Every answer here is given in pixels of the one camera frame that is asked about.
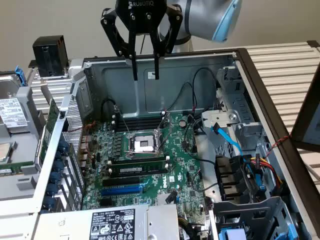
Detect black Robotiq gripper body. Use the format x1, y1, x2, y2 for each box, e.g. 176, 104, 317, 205
115, 0, 168, 35

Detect green GPU graphics card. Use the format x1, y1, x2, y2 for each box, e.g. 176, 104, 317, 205
37, 97, 62, 165

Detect open grey PC case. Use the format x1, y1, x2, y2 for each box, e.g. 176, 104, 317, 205
31, 47, 320, 240

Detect black CPU cooler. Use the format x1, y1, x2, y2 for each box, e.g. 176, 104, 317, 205
32, 34, 70, 78

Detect thin metal locking lever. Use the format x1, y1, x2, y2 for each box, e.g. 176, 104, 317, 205
114, 106, 132, 137

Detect silver disk bay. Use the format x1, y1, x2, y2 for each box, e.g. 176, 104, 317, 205
201, 65, 266, 151

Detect metal socket cover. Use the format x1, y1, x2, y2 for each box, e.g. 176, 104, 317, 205
155, 111, 174, 151

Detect silver network port block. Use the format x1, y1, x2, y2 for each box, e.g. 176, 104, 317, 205
79, 134, 92, 147

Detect CPU socket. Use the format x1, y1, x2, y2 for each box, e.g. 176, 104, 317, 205
124, 130, 164, 161

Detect green Dell motherboard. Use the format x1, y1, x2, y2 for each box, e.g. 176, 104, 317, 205
81, 111, 213, 223

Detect silver hard disk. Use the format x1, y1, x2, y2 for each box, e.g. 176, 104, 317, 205
0, 74, 30, 133

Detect silver USB port block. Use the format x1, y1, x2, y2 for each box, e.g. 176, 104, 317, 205
78, 149, 90, 168

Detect green RAM stick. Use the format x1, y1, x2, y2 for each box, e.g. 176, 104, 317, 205
0, 161, 35, 177
110, 160, 169, 178

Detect grey parts rack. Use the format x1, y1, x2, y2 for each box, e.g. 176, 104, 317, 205
0, 86, 50, 201

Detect long black expansion slot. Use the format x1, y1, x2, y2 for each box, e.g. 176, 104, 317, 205
101, 175, 141, 188

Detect black plastic fan shroud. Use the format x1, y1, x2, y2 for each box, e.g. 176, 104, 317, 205
214, 154, 251, 202

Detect dark framed panel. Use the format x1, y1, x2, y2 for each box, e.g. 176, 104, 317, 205
291, 62, 320, 154

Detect silver CPU chip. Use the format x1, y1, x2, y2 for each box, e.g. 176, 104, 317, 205
0, 142, 13, 163

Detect silver chipset heat sink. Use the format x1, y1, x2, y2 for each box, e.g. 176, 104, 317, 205
155, 192, 177, 206

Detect grey drive cage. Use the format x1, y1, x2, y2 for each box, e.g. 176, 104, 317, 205
208, 196, 302, 240

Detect silver power supply unit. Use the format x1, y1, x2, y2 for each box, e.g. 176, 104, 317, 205
31, 203, 181, 240

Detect blue drive caddy block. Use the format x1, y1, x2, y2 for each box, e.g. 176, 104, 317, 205
217, 226, 248, 240

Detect black looped wire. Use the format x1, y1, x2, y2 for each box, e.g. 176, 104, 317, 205
191, 67, 218, 113

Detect black arched wire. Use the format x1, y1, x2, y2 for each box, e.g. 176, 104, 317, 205
100, 98, 118, 124

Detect blue disk caddy rail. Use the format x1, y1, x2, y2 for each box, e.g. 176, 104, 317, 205
14, 65, 27, 88

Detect red black twisted wire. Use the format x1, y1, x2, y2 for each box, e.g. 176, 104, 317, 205
67, 120, 98, 161
264, 134, 293, 159

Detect blue SATA wire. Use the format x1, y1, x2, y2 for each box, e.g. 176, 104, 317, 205
211, 123, 266, 193

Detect yellow red power wires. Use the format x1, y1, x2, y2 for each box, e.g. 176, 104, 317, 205
249, 153, 284, 189

